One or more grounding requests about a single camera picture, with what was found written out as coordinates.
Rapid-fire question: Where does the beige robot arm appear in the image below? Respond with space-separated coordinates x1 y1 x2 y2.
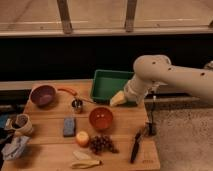
110 55 213 106

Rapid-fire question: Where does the green plastic tray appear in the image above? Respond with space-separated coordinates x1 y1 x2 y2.
90 69 134 104

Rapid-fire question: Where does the orange bowl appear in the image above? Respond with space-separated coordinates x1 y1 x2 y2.
89 107 113 131

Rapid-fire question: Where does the small metal cup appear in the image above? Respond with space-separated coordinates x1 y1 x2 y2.
71 99 83 114

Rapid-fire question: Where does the bunch of dark grapes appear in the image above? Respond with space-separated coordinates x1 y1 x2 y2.
89 135 119 154

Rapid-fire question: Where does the yellow apple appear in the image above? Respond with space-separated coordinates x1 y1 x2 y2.
76 131 90 147

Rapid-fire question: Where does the blue grey sponge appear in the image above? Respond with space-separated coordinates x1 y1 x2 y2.
63 117 76 137

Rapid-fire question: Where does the purple bowl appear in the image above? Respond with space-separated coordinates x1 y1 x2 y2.
30 85 56 107

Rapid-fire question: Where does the yellow banana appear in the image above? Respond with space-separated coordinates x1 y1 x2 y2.
71 159 101 169

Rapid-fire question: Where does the beige mug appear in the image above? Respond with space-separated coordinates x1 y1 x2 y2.
12 114 33 135

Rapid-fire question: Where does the grey crumpled cloth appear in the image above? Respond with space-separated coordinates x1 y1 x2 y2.
2 136 29 160

